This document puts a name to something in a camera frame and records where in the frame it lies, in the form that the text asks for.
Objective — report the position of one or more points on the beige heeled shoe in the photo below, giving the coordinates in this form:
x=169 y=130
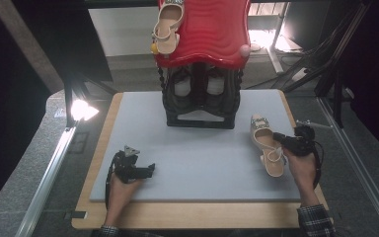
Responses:
x=168 y=26
x=266 y=141

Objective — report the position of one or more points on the black lamp stand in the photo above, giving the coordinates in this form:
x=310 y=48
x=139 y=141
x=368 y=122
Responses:
x=69 y=105

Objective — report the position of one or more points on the black leather shoe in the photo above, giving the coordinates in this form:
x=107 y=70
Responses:
x=182 y=87
x=215 y=86

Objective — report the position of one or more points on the white board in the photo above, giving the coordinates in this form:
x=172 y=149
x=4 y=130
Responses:
x=125 y=29

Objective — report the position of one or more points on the red and black shoe rack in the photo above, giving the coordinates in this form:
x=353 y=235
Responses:
x=213 y=33

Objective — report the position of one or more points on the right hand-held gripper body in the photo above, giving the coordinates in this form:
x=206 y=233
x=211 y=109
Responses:
x=301 y=141

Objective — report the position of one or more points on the grey foam mat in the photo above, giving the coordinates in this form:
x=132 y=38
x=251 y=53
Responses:
x=194 y=158

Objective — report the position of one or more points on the aluminium rail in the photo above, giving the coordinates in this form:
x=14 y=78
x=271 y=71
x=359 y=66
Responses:
x=46 y=184
x=358 y=164

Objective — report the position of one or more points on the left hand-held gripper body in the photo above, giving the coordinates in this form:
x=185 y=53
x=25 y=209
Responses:
x=126 y=166

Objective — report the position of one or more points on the black tripod stands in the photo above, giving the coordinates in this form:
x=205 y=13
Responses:
x=329 y=62

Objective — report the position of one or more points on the person's left hand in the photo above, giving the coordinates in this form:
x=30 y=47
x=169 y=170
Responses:
x=120 y=192

